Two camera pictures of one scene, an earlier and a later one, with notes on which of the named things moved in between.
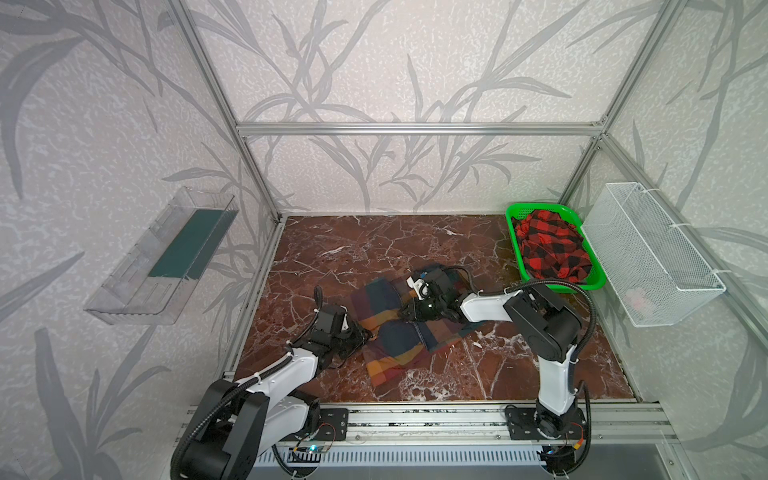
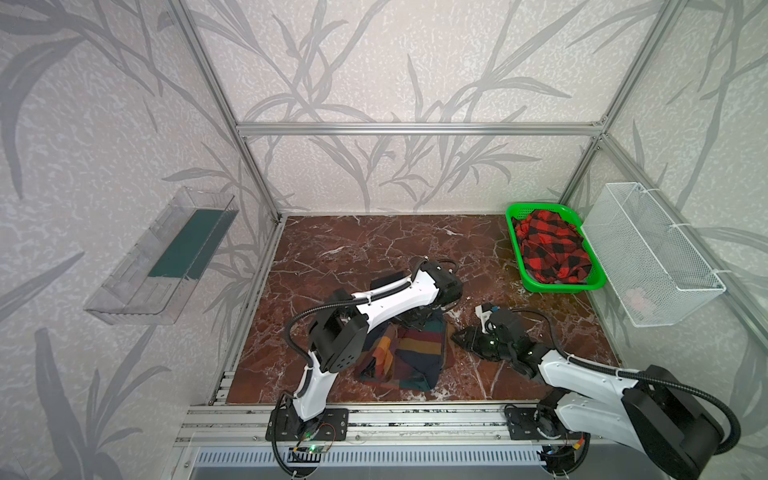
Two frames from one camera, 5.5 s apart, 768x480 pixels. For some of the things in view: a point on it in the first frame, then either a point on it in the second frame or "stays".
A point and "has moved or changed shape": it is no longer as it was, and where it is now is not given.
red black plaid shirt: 552,248 stays
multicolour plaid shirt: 394,341 has moved or changed shape
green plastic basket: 597,278 stays
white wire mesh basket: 657,279 stays
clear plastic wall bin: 152,280 stays
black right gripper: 420,306 -> 483,334
